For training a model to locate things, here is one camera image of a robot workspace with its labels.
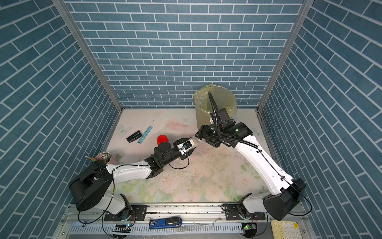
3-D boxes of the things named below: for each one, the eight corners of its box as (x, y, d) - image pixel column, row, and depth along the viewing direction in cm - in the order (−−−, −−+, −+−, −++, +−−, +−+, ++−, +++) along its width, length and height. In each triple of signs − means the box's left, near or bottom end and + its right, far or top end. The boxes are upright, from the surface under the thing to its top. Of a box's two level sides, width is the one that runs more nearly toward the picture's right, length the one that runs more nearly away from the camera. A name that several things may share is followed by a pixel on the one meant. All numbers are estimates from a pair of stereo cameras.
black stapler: (126, 140, 103) (125, 138, 102) (139, 131, 108) (138, 129, 107) (130, 143, 101) (128, 142, 100) (143, 135, 106) (142, 133, 105)
